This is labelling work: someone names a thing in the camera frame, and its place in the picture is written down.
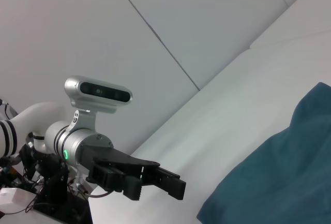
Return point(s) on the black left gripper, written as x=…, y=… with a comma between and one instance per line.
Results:
x=113, y=164

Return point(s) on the teal blue printed t-shirt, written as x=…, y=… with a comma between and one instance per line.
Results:
x=274, y=167

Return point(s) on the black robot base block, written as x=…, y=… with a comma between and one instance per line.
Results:
x=49, y=190

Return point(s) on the white box on base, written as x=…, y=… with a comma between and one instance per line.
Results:
x=11, y=198

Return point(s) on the silver camera mount bracket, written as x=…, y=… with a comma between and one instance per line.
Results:
x=81, y=121

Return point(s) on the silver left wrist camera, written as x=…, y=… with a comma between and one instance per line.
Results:
x=99, y=94

